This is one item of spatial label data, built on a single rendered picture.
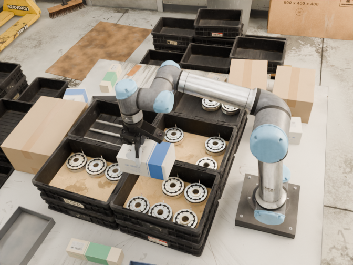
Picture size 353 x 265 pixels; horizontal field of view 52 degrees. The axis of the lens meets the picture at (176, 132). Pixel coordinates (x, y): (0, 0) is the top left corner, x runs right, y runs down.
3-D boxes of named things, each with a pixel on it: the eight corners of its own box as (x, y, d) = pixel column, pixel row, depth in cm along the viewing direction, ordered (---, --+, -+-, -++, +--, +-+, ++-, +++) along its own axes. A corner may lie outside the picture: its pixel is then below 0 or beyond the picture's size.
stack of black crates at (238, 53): (280, 85, 315) (287, 40, 283) (276, 108, 296) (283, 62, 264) (234, 79, 326) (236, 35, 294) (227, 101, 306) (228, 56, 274)
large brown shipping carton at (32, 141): (63, 180, 190) (51, 155, 176) (15, 170, 198) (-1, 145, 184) (95, 127, 216) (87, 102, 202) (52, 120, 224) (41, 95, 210)
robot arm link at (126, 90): (133, 93, 116) (108, 90, 118) (138, 118, 124) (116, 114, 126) (141, 78, 121) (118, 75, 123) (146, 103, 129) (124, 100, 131)
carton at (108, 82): (110, 93, 238) (107, 85, 234) (101, 92, 240) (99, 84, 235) (122, 71, 254) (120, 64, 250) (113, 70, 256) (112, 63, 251)
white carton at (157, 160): (175, 158, 150) (174, 143, 144) (166, 181, 142) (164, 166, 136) (131, 149, 155) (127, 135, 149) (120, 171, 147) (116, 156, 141)
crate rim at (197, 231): (220, 176, 159) (220, 173, 157) (199, 236, 140) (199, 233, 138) (138, 156, 171) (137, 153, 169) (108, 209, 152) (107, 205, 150)
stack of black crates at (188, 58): (234, 80, 326) (235, 47, 301) (227, 101, 306) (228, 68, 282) (191, 74, 336) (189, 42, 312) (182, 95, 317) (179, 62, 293)
